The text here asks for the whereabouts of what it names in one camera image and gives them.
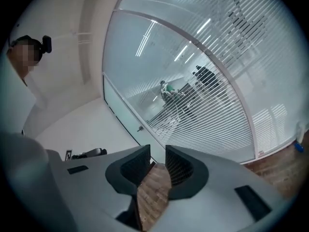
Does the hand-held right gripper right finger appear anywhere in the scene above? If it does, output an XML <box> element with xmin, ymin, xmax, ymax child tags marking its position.
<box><xmin>154</xmin><ymin>145</ymin><xmax>294</xmax><ymax>232</ymax></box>

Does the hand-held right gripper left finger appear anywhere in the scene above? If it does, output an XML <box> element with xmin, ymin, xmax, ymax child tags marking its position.
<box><xmin>45</xmin><ymin>145</ymin><xmax>152</xmax><ymax>232</ymax></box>

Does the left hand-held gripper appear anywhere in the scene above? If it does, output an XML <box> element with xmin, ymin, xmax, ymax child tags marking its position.
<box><xmin>64</xmin><ymin>147</ymin><xmax>108</xmax><ymax>162</ymax></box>

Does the person's head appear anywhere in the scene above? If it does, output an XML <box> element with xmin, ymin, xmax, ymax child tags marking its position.
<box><xmin>6</xmin><ymin>34</ymin><xmax>43</xmax><ymax>80</ymax></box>

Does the white partition post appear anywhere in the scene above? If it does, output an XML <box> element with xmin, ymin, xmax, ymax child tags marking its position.
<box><xmin>112</xmin><ymin>7</ymin><xmax>258</xmax><ymax>164</ymax></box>

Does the black head-mounted camera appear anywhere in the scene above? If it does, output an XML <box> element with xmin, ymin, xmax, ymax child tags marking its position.
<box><xmin>41</xmin><ymin>35</ymin><xmax>54</xmax><ymax>54</ymax></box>

